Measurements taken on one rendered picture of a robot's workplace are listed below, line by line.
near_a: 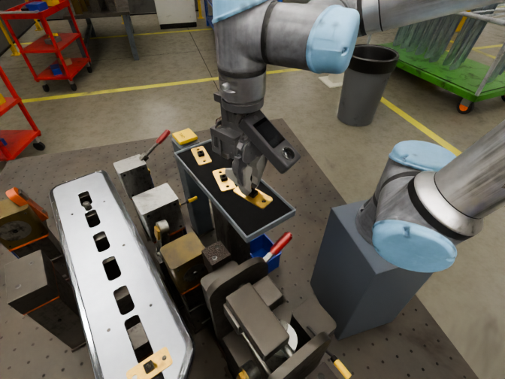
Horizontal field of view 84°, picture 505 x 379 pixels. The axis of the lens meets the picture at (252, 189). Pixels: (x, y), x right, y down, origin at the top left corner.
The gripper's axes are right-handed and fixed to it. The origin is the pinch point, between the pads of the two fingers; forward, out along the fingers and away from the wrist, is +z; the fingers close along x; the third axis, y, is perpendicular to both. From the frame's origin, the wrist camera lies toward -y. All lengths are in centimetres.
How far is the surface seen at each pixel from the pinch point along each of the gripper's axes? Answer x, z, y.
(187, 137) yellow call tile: -11.2, 7.0, 35.2
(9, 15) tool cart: -73, 32, 412
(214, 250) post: 10.3, 13.1, 2.7
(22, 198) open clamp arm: 32, 15, 57
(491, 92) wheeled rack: -372, 96, -42
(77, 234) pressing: 27, 23, 42
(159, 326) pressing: 27.7, 23.0, 3.5
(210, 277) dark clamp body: 15.0, 15.1, -0.6
